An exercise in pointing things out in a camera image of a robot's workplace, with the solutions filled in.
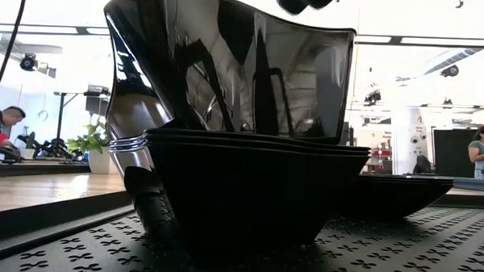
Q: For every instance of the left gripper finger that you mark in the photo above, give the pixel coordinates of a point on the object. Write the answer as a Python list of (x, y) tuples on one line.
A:
[(299, 2)]

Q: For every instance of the black wavy square mini plate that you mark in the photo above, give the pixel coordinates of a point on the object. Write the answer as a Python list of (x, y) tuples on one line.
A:
[(228, 71), (256, 193), (245, 144)]

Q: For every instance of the black rounded square mini plate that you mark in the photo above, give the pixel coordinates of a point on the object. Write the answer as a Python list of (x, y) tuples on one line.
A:
[(418, 179), (246, 137)]

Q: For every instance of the white light strip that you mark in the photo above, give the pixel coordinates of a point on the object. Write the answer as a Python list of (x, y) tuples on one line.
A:
[(96, 31), (372, 39), (447, 41), (36, 29)]

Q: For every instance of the black hanging spotlight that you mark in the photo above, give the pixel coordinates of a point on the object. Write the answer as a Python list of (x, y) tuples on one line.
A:
[(372, 97), (450, 71), (28, 62)]

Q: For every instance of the red shelf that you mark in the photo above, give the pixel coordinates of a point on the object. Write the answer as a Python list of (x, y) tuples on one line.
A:
[(380, 153)]

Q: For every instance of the white round pillar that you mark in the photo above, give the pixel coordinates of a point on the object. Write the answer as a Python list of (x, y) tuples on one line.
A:
[(407, 137)]

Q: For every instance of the black chair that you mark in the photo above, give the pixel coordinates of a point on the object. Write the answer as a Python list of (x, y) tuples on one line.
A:
[(422, 164)]

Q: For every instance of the black partition panel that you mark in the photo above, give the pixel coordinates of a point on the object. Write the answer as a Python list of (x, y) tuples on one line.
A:
[(451, 151)]

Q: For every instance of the person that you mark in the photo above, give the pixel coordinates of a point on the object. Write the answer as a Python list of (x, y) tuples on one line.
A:
[(8, 117), (481, 154)]

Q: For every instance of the green plant in white pot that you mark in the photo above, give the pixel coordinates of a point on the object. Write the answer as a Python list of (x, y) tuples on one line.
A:
[(100, 163)]

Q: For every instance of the black perforated metal tray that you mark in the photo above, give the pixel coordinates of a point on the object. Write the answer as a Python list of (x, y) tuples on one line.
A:
[(444, 248)]

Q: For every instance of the silver slanted air duct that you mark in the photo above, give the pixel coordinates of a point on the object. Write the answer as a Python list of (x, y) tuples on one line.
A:
[(454, 58)]

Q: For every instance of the black metal rig frame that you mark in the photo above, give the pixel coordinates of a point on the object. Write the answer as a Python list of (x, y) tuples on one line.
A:
[(60, 117)]

